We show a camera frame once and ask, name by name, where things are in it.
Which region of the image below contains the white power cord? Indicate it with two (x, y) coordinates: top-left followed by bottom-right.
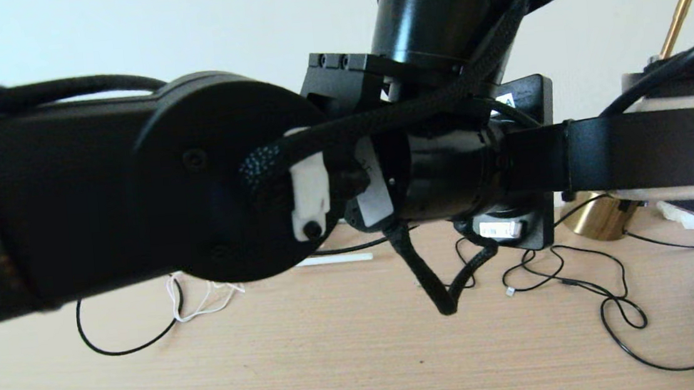
(165, 266), (248, 325)

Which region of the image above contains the black ethernet cable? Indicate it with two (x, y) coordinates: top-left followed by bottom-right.
(69, 225), (429, 361)

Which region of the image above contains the white router with antennas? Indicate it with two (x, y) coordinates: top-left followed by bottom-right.
(293, 251), (375, 268)

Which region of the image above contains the brass desk lamp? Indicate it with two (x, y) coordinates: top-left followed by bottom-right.
(547, 0), (694, 245)

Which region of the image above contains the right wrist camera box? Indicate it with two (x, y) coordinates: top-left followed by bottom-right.
(452, 202), (558, 259)

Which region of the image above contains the black USB cable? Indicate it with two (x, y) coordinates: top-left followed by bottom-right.
(454, 220), (648, 346)

